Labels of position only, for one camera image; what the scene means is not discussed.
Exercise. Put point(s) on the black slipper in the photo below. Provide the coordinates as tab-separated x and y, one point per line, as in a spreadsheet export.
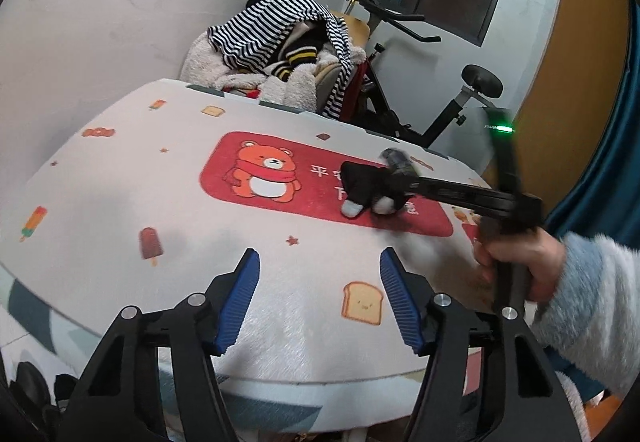
31	391
64	387

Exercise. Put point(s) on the pink cartoon table mat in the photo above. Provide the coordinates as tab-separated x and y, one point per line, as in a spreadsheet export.
225	221

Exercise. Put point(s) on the wooden chair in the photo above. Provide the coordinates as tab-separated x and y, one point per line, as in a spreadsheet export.
358	30

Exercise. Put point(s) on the person's right hand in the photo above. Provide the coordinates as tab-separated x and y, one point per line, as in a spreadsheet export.
540	252

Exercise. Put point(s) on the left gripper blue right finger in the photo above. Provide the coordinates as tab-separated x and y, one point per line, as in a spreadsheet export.
405	291

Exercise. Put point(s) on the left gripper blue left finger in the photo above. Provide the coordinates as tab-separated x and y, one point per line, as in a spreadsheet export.
238	290

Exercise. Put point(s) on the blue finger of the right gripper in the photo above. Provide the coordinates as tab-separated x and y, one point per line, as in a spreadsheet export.
405	188
398	162

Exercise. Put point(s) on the folding table with patterned cover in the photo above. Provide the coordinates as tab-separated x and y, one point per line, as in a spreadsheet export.
225	231

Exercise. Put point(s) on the striped black white shirt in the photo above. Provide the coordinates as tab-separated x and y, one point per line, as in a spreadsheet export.
270	33

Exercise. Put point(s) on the blue curtain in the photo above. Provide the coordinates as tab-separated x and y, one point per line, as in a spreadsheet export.
605	200

